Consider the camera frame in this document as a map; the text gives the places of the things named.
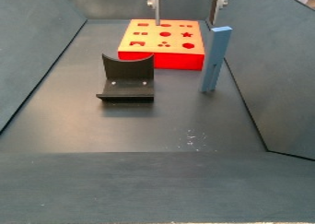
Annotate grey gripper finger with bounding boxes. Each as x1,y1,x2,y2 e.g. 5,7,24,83
209,0,228,25
147,0,160,25

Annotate blue double-square peg object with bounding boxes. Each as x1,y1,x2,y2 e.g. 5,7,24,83
199,26,232,92

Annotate red shape-sorting board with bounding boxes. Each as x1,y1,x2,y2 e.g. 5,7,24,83
117,19,204,71

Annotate black curved holder stand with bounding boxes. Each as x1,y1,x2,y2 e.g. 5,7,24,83
96,55,153,101

